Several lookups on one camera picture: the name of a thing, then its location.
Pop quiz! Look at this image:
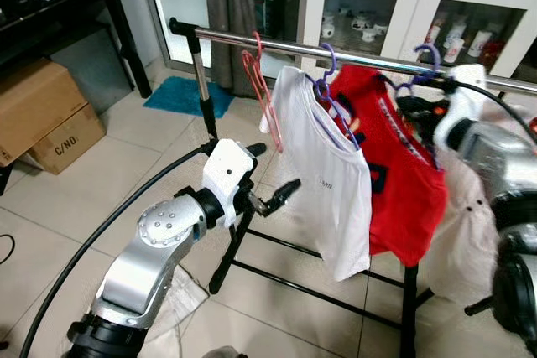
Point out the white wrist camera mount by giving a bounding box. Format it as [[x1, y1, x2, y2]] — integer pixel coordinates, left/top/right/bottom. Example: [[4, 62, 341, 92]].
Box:
[[201, 138, 258, 229], [432, 65, 489, 153]]

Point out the grey curtain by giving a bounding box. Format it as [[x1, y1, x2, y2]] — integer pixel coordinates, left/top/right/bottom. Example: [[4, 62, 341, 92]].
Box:
[[205, 0, 258, 96]]

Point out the purple plastic hanger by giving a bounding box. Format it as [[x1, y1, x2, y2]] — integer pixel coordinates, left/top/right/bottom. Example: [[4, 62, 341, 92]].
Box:
[[378, 44, 443, 96], [305, 43, 363, 151]]

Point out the chrome and black clothes rack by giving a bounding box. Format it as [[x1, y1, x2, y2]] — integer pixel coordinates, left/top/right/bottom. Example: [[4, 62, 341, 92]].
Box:
[[168, 18, 537, 358]]

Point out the black table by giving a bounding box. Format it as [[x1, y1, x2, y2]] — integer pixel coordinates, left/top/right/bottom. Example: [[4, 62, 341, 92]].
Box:
[[0, 0, 153, 99]]

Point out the large plain cardboard box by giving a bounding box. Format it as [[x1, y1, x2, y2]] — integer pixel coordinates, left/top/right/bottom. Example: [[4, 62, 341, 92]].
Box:
[[0, 58, 89, 168]]

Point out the red T-shirt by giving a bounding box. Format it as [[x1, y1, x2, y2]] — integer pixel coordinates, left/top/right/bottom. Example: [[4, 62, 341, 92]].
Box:
[[327, 63, 451, 268]]

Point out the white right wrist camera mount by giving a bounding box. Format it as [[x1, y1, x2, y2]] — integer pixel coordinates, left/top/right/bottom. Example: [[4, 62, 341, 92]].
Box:
[[432, 65, 489, 153]]

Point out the teal floor mat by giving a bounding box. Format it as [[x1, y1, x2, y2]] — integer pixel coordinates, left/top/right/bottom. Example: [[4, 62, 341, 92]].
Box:
[[142, 75, 237, 119]]

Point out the small printed cardboard box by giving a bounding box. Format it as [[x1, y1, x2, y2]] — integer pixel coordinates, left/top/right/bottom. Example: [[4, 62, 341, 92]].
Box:
[[28, 104, 107, 175]]

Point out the cream hanging garment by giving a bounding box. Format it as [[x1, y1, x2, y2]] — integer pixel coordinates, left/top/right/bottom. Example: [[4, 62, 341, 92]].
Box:
[[420, 119, 504, 305]]

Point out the plain white T-shirt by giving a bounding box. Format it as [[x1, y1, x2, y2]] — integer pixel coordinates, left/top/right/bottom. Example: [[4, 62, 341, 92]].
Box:
[[260, 66, 373, 283]]

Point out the pink plastic hanger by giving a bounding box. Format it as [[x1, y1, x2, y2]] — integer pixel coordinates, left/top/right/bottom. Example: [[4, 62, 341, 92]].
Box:
[[241, 32, 284, 154]]

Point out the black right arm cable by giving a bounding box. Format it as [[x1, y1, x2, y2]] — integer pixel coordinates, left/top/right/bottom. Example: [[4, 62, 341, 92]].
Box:
[[436, 77, 537, 143]]

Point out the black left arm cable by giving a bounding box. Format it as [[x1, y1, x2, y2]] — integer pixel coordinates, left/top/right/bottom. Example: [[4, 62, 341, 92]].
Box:
[[18, 143, 215, 358]]

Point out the glass sliding door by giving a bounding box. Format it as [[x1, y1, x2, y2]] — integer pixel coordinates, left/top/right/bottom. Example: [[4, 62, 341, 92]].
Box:
[[141, 0, 216, 70]]

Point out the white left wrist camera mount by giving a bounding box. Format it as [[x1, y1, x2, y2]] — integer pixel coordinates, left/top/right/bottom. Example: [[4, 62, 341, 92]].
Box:
[[201, 138, 258, 229]]

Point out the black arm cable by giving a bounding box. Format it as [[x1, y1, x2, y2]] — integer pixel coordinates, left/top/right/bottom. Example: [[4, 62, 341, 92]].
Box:
[[18, 143, 215, 358], [436, 77, 537, 143]]

